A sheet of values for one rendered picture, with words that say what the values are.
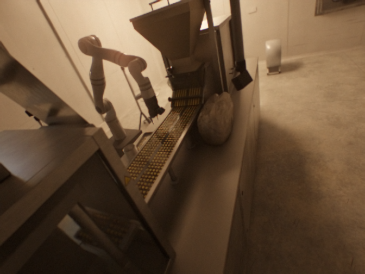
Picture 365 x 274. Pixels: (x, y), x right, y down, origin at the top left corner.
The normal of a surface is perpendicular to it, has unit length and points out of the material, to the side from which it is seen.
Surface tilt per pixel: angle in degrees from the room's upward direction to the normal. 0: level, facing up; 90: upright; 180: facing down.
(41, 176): 0
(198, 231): 0
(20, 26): 90
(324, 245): 0
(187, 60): 90
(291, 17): 90
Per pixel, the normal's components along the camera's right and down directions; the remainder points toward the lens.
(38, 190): 0.89, 0.00
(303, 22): -0.37, 0.59
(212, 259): -0.28, -0.80
